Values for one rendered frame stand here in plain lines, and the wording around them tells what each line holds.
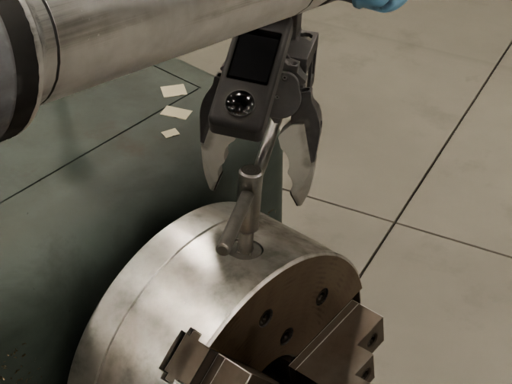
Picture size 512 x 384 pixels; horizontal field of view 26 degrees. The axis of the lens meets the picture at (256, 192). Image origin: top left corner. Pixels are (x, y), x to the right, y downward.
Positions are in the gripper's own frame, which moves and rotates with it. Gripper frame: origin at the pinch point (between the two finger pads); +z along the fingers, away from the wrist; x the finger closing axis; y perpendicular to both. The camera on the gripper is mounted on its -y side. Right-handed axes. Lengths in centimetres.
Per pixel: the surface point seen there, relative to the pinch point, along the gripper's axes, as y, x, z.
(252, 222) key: -4.3, -0.8, 0.5
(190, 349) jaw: -13.7, 2.1, 8.5
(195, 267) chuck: -6.9, 3.7, 4.8
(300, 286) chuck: -2.9, -5.6, 7.7
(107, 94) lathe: 16.2, 20.1, 1.5
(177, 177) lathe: 6.0, 9.1, 3.8
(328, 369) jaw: -3.5, -9.3, 16.7
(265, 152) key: 2.2, -0.3, -3.1
